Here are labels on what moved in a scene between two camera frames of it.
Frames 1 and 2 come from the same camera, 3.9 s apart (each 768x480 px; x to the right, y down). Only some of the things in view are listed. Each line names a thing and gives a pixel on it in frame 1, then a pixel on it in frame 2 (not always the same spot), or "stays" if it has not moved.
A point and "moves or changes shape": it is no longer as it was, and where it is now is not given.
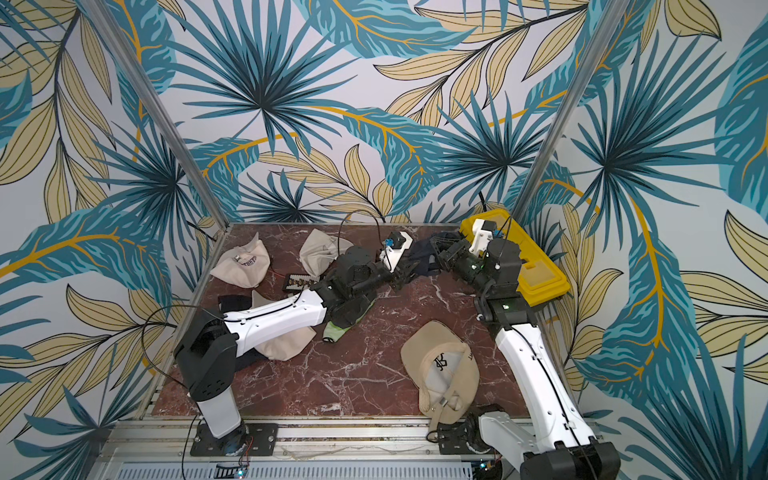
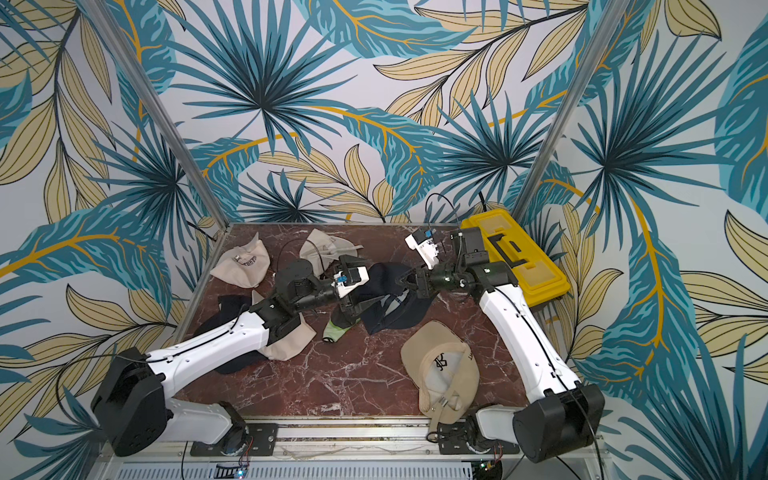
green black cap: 345,316 stays
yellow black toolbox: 541,281 stays
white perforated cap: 319,250 stays
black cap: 420,252 moves or changes shape
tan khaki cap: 444,367 stays
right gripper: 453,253 to 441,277
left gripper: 403,271 to 347,303
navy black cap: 240,303 stays
